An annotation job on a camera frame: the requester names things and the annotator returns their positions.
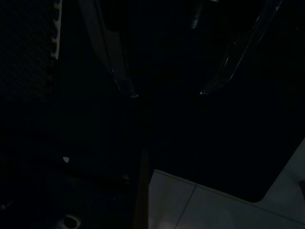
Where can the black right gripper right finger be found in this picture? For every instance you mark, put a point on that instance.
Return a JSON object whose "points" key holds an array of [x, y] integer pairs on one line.
{"points": [[243, 40]]}

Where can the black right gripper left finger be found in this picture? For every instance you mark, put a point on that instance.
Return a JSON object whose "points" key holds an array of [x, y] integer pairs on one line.
{"points": [[112, 52]]}

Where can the black textured foam mat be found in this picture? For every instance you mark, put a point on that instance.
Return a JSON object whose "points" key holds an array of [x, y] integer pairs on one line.
{"points": [[23, 47]]}

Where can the large smooth black mat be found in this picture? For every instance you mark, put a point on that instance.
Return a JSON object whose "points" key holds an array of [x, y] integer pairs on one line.
{"points": [[202, 143]]}

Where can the small white scrap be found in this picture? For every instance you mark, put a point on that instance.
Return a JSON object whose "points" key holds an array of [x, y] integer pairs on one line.
{"points": [[66, 159]]}

